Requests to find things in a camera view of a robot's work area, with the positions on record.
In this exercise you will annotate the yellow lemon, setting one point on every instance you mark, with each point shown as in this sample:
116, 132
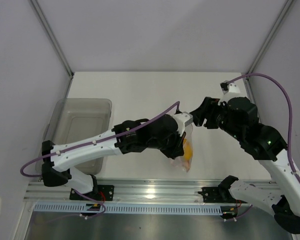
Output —
188, 150

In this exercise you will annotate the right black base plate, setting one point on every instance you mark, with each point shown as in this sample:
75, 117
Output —
213, 194

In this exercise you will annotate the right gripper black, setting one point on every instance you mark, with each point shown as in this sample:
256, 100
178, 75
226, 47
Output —
205, 111

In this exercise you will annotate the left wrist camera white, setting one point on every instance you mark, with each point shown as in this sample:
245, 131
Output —
184, 122

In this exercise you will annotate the aluminium mounting rail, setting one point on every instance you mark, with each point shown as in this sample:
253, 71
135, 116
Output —
130, 191

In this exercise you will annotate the aluminium frame post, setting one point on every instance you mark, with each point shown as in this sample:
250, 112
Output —
38, 11
271, 35

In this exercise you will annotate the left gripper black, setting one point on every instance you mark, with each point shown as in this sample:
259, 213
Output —
177, 150

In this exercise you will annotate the left aluminium frame post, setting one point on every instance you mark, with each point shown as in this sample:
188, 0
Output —
38, 11

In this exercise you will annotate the clear plastic bin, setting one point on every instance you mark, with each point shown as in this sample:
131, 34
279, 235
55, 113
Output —
76, 119

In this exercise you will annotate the orange papaya slice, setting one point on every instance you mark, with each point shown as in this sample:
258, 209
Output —
183, 165

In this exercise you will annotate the right aluminium frame post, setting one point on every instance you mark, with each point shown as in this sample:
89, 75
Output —
271, 35

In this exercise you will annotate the clear zip top bag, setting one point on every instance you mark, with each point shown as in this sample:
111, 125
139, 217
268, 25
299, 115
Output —
189, 137

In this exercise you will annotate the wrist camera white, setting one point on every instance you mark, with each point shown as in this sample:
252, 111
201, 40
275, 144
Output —
229, 90
184, 122

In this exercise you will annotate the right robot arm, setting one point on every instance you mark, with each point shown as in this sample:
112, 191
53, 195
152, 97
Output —
266, 145

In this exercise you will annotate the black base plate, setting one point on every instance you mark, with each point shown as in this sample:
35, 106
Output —
103, 194
213, 194

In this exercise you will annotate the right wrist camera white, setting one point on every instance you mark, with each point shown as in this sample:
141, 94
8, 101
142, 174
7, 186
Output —
229, 90

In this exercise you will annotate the white slotted cable duct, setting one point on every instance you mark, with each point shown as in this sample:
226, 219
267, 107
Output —
124, 208

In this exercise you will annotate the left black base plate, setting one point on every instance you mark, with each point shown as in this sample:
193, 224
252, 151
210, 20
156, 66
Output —
103, 194

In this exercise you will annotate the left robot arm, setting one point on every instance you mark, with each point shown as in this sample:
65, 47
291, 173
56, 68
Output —
165, 134

